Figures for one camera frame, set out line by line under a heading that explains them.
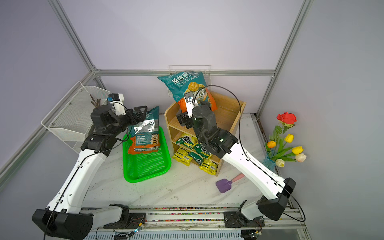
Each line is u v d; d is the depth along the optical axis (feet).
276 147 2.18
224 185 2.80
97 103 2.78
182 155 3.05
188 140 2.69
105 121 1.65
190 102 1.64
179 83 2.35
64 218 1.19
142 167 3.05
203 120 1.38
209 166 2.96
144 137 2.95
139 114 2.01
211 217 2.47
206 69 3.07
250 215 1.95
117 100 1.89
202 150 2.57
